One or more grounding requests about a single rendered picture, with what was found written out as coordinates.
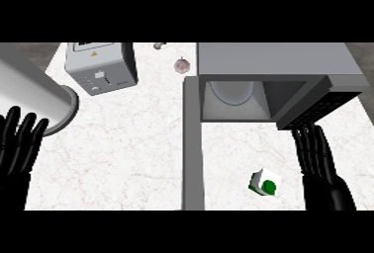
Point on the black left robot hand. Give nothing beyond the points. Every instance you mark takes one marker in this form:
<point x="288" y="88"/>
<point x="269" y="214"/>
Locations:
<point x="14" y="154"/>

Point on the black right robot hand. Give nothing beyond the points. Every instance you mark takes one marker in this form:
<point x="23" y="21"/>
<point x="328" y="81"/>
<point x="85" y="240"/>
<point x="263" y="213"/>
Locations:
<point x="325" y="184"/>

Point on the white and green milk carton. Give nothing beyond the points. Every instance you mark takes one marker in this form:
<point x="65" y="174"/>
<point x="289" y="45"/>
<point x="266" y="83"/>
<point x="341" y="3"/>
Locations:
<point x="264" y="183"/>

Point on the grey microwave door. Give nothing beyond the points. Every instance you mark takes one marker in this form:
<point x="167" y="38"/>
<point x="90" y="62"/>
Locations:
<point x="192" y="145"/>

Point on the grey microwave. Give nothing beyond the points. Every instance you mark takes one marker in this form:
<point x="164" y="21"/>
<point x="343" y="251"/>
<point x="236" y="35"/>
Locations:
<point x="282" y="79"/>

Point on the glass microwave turntable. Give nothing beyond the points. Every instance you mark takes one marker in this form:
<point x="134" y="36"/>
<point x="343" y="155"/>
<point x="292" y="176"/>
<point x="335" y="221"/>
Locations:
<point x="232" y="92"/>

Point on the large silver cylinder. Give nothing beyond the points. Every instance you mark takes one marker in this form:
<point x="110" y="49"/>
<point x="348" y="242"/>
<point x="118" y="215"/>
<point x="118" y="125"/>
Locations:
<point x="34" y="94"/>

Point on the grey toaster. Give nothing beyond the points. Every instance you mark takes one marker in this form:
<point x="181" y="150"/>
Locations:
<point x="100" y="67"/>

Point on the small grey-brown object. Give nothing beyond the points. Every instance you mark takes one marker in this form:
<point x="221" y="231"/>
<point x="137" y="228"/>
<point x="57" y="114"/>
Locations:
<point x="158" y="45"/>

